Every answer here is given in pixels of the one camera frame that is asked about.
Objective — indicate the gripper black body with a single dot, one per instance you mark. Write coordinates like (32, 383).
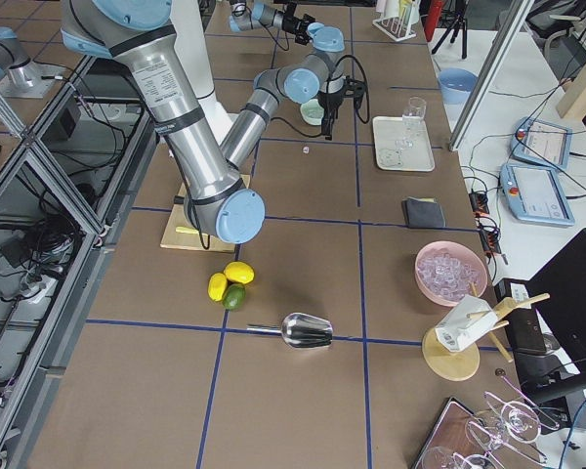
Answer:
(291, 20)
(330, 102)

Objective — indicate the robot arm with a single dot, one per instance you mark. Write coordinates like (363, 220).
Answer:
(260, 15)
(162, 44)

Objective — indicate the green bowl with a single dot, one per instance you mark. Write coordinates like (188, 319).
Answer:
(312, 112)

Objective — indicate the green lime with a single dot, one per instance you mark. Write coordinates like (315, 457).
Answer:
(234, 296)

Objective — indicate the blue bowl with fork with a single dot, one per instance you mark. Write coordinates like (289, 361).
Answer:
(456, 85)

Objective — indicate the wooden cutting board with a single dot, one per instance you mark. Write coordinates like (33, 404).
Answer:
(178, 234)

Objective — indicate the wooden board black tape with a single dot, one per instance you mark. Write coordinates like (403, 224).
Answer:
(573, 104)

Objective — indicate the whole yellow lemon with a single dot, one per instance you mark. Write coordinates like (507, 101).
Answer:
(239, 272)

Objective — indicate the white carton on stand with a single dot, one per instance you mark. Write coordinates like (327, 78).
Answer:
(467, 322)

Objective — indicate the near blue teach pendant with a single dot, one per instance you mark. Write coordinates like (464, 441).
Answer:
(534, 195)

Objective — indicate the blue teach pendant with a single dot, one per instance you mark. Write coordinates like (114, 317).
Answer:
(541, 143)
(534, 195)

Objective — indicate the wooden cup stand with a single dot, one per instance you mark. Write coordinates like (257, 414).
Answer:
(463, 365)

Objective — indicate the steel ice scoop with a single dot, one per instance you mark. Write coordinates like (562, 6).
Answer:
(300, 330)

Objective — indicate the white wire cup rack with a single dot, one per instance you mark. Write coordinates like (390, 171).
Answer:
(397, 18)

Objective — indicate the far blue teach pendant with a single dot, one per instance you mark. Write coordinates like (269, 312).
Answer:
(541, 143)

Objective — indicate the aluminium frame post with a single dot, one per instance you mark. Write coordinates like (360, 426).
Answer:
(500, 47)

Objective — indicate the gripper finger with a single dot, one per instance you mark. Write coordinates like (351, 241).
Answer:
(327, 123)

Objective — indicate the grey folded cloth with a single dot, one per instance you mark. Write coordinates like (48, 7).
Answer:
(423, 213)

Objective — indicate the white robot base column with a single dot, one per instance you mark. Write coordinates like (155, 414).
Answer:
(190, 46)

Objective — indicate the cream bear serving tray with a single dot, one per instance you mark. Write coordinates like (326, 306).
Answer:
(417, 159)

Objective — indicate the pink bowl of ice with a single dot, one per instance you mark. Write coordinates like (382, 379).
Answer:
(446, 271)

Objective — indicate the light blue plastic cup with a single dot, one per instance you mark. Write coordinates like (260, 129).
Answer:
(313, 28)

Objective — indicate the clear wine glass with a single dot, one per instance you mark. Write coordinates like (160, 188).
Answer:
(412, 120)

